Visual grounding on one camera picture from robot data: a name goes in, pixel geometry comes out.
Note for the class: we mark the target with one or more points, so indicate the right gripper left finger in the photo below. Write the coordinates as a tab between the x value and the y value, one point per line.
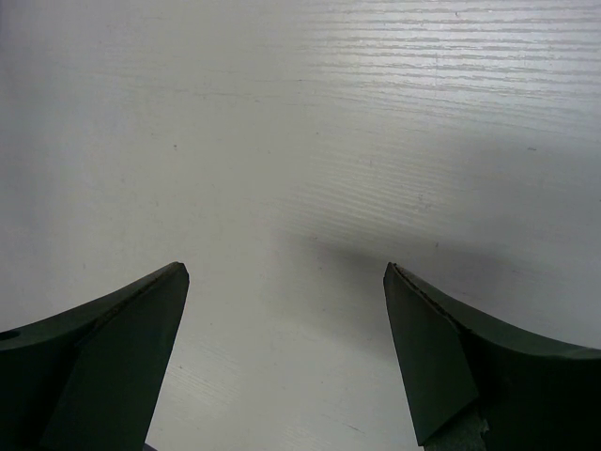
89	378

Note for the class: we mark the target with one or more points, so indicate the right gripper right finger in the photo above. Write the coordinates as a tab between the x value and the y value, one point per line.
474	382

